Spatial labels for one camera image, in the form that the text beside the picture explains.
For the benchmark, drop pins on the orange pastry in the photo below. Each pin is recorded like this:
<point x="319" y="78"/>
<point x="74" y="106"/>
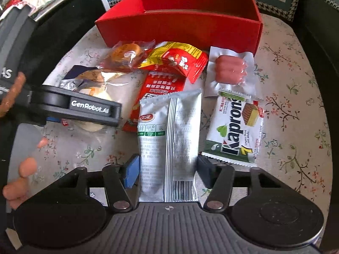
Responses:
<point x="126" y="55"/>

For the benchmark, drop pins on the red yellow Trolli packet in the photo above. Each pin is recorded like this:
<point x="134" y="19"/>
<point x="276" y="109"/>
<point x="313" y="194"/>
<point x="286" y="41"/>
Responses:
<point x="176" y="58"/>

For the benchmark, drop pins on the black side table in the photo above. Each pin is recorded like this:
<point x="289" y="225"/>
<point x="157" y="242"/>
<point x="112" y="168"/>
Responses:
<point x="60" y="25"/>

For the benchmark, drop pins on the purple pastry packet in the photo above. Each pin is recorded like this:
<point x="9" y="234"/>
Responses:
<point x="120" y="87"/>

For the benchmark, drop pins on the Kaprons wafer packet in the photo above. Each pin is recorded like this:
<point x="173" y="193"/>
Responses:
<point x="235" y="130"/>

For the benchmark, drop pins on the vacuum packed sausages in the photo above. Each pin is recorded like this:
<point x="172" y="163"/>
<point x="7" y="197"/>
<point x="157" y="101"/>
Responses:
<point x="230" y="71"/>

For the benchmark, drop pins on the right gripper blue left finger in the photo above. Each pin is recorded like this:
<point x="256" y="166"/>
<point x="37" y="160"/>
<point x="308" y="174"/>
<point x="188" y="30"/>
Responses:
<point x="129" y="171"/>

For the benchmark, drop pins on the red tomato snack packet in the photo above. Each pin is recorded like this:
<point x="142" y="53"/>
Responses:
<point x="155" y="83"/>

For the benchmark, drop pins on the silver white snack packet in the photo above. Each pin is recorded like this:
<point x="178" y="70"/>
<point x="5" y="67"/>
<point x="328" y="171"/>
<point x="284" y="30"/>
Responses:
<point x="168" y="132"/>

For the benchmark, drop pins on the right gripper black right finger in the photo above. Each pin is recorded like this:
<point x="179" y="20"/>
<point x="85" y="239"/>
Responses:
<point x="207" y="171"/>

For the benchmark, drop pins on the person's left hand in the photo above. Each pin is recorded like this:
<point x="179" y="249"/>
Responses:
<point x="17" y="191"/>

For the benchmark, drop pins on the red cardboard box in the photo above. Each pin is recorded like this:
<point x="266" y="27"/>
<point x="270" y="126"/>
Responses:
<point x="230" y="24"/>

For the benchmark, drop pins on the floral tablecloth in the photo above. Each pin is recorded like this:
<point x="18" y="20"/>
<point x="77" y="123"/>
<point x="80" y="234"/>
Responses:
<point x="295" y="145"/>

